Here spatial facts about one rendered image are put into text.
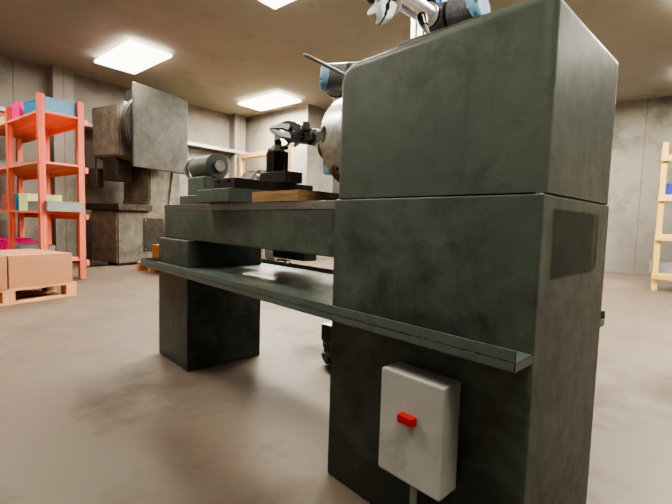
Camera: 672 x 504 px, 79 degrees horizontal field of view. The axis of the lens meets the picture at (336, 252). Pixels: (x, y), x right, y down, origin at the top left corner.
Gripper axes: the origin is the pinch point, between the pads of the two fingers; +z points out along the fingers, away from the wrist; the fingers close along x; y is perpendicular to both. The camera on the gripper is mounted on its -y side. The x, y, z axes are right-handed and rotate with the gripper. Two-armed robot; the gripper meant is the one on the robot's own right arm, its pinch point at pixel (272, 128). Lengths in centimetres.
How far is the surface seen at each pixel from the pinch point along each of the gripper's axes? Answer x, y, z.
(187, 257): -44, 67, 21
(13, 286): -40, 304, 115
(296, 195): -33.3, -21.9, 3.1
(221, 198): -24.7, 20.7, 16.3
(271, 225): -40.5, -3.0, 4.9
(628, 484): -136, -79, -76
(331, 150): -21.9, -37.9, -2.7
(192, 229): -30, 66, 18
